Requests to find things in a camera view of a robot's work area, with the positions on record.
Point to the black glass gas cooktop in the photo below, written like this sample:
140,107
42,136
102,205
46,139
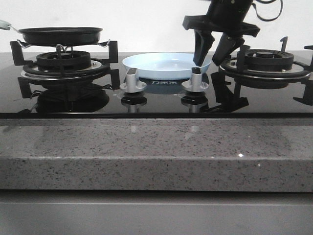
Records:
101,98

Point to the small wire pan support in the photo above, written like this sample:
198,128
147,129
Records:
63,48

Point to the grey cabinet front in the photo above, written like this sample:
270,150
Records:
154,213

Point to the right silver stove knob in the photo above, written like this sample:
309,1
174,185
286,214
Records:
195,84

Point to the left silver stove knob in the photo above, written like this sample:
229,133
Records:
132,84

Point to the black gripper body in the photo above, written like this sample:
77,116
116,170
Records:
226,16

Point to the light blue plate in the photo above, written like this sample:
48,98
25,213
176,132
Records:
164,66

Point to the silver stove knob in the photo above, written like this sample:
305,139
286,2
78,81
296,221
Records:
195,84
132,84

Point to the right black burner head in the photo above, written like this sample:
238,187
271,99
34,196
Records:
269,58

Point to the black pan support grate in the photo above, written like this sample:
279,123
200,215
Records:
267,77
64,71

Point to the black frying pan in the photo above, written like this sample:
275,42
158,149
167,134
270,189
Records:
66,36

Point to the black burner head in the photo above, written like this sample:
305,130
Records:
71,61
269,58

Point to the left black pan support grate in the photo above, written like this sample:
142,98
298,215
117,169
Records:
64,71

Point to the right black pan support grate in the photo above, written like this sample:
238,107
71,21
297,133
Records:
267,77

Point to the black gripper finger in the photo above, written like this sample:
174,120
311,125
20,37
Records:
225,47
203,43

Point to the left black burner head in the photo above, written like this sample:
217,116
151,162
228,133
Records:
71,61

